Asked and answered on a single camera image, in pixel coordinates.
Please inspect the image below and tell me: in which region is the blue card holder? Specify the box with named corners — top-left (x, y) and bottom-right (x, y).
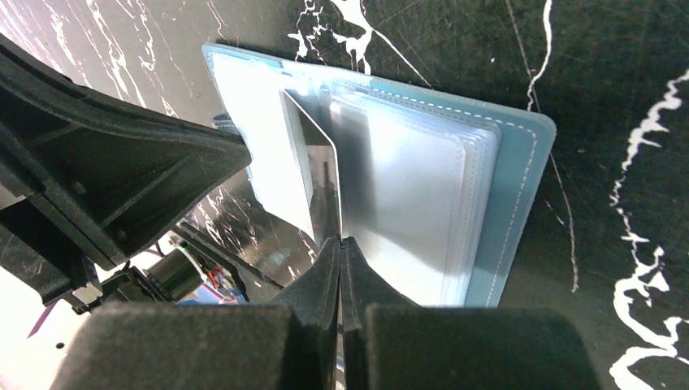
top-left (202, 44), bottom-right (557, 307)

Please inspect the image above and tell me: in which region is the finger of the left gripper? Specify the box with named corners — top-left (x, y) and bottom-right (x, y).
top-left (1, 37), bottom-right (251, 307)

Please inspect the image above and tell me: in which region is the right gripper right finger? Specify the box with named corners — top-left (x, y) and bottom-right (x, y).
top-left (340, 237), bottom-right (600, 389)

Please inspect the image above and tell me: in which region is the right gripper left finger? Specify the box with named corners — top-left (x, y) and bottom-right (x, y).
top-left (52, 236), bottom-right (341, 389)

